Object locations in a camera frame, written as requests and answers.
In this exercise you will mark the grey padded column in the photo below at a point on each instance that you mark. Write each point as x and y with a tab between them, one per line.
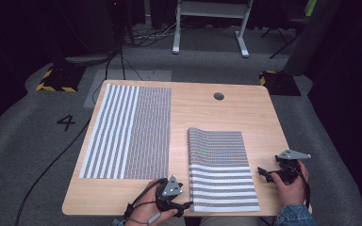
311	37

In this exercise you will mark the grey floor plate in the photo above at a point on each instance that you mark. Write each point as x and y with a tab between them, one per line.
138	75

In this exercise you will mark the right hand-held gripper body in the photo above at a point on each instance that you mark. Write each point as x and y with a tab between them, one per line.
287	166

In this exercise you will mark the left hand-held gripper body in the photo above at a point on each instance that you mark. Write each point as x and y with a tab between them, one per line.
169	191

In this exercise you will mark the person's right hand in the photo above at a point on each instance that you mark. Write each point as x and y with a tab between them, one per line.
293	191

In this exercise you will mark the person's left hand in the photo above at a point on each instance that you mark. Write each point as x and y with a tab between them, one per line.
144	210

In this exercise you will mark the white metal desk frame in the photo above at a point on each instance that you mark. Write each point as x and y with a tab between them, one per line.
212	9

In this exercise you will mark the grey flat stand base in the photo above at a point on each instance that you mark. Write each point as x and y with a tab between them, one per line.
88	59

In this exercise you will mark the black chair legs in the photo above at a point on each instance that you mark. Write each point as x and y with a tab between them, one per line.
283	34

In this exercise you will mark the black yellow striped stand base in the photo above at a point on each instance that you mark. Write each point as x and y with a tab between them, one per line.
279	83
62	80

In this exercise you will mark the grey white striped placemat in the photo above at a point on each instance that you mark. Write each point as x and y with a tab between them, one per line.
122	132
220	163

